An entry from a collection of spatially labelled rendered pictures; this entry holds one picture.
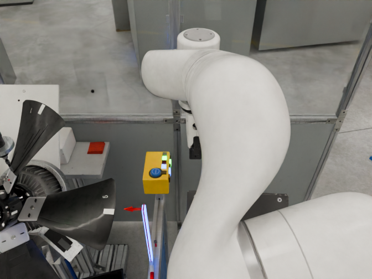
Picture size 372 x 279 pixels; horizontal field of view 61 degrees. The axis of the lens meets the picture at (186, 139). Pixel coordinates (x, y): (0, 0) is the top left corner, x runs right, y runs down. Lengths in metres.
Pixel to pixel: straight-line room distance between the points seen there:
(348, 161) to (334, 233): 2.85
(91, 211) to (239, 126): 0.82
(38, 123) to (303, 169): 1.51
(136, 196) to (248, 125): 1.89
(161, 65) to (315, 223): 0.36
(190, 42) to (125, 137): 1.20
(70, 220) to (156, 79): 0.61
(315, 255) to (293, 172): 1.75
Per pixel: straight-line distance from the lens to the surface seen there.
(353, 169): 3.08
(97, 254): 2.25
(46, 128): 1.03
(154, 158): 1.31
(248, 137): 0.26
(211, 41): 0.62
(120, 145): 1.80
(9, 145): 0.92
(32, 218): 1.09
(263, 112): 0.27
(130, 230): 2.39
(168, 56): 0.54
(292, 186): 2.13
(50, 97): 1.30
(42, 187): 1.20
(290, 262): 0.29
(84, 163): 1.66
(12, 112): 1.36
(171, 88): 0.53
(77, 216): 1.04
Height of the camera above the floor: 2.00
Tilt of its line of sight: 42 degrees down
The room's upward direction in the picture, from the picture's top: straight up
